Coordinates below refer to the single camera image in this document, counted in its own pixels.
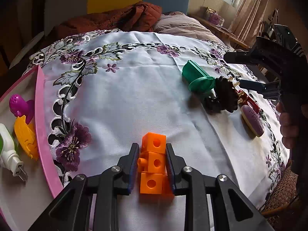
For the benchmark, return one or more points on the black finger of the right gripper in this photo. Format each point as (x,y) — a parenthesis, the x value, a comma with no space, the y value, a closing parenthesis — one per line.
(255,85)

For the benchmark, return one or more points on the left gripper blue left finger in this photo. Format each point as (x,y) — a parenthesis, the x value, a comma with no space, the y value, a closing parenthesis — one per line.
(132,166)

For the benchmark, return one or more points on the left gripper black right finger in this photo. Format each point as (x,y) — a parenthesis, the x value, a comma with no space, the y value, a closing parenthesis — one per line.
(171,165)

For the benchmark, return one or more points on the orange linking cubes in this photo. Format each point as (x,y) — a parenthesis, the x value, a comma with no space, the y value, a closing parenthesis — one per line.
(152,166)

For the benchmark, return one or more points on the red metallic capsule case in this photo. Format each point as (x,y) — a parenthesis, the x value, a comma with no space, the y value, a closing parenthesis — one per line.
(245,99)

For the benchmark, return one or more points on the purple oval patterned case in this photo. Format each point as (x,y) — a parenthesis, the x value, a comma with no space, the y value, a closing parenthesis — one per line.
(252,120)

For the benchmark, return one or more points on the brown wooden massage comb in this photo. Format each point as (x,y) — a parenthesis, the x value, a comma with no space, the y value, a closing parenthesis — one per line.
(226,97)

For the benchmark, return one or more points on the orange yellow plastic case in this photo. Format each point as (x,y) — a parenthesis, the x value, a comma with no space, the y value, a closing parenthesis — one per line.
(26,137)

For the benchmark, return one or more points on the white green plug-in device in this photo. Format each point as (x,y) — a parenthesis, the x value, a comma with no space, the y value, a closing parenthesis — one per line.
(9,157)

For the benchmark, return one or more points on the magenta perforated suction toy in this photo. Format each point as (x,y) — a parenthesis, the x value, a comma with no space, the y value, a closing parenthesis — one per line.
(19,107)

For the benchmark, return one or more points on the person's right hand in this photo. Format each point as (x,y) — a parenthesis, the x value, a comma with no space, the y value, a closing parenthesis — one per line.
(290,130)

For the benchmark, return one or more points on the beige curtain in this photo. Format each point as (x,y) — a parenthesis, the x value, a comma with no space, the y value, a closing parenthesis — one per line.
(247,20)

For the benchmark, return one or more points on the green plastic funnel piece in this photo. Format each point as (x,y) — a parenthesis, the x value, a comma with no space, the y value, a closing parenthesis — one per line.
(198,80)

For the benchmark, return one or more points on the wooden side shelf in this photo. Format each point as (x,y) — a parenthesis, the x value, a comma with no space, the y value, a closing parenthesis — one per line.
(228,38)

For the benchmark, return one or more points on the floral embroidered white tablecloth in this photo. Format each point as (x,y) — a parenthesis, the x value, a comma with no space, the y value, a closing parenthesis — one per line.
(104,90)

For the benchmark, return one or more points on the purple gift box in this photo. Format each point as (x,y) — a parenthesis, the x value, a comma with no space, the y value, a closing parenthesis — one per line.
(212,16)

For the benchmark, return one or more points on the pink white shallow tray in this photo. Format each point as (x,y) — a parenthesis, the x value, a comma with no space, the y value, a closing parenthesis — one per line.
(29,178)

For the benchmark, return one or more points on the pinkish grey blanket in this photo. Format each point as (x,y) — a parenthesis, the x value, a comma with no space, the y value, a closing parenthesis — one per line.
(178,23)

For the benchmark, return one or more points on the rust brown quilted jacket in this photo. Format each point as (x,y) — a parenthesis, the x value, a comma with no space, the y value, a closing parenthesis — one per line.
(140,16)

